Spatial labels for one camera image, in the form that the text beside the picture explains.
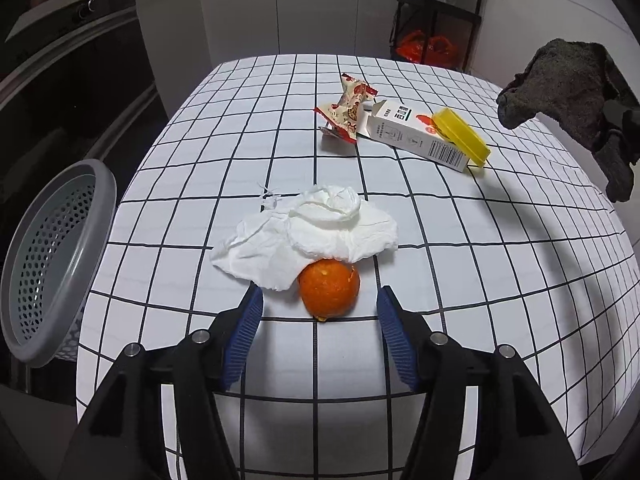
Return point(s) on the grey kitchen cabinets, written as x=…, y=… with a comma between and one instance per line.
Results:
x=250, y=15

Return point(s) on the dark grey cloth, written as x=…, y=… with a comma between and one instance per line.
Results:
x=565, y=90

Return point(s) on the black built-in oven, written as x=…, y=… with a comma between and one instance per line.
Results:
x=75, y=85

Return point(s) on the black white checked tablecloth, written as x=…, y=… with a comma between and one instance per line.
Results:
x=450, y=240

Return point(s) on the red plastic bag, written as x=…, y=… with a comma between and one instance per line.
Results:
x=425, y=47

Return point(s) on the grey perforated plastic basket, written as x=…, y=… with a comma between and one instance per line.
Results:
x=100, y=195

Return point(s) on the red patterned snack wrapper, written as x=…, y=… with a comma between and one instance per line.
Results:
x=345, y=115

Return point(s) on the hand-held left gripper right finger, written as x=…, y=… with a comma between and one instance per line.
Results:
x=397, y=340

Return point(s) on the yellow plastic box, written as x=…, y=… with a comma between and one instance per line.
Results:
x=460, y=135

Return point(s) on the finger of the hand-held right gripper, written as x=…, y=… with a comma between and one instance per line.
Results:
x=631, y=132

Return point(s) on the white milk carton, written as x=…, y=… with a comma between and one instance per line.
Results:
x=405, y=130

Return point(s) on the orange mandarin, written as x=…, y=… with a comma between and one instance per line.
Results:
x=327, y=290

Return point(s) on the black metal shelf cart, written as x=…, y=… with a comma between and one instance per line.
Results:
x=435, y=10

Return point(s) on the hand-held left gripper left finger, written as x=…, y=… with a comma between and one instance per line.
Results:
x=245, y=340

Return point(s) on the round black oven knob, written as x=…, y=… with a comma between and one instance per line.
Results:
x=84, y=8

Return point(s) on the crumpled white tissue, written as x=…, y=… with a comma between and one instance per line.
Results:
x=300, y=230

